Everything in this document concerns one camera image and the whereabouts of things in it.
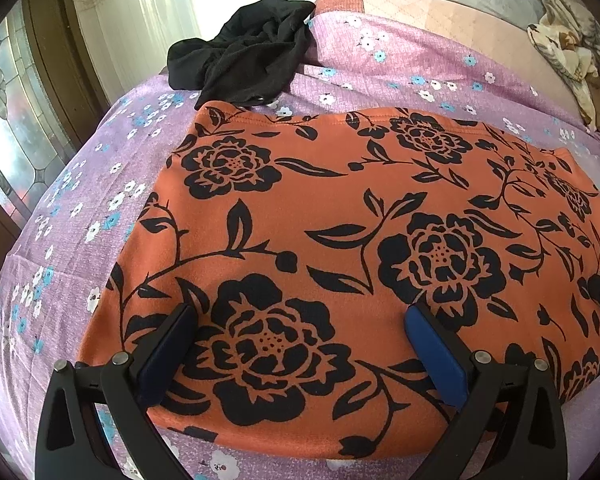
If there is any purple floral bed sheet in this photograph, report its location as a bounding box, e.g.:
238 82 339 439
0 7 600 480

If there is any orange black floral garment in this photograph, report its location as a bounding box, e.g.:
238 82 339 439
77 101 600 461

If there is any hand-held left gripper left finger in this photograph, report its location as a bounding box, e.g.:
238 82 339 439
35 303 197 480

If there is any wooden stained glass door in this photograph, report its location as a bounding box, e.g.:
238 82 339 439
0 0 113 241

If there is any cream brown patterned cloth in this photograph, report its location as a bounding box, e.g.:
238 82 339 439
526 0 600 136

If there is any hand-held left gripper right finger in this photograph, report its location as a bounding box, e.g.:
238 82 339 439
404 302 567 480

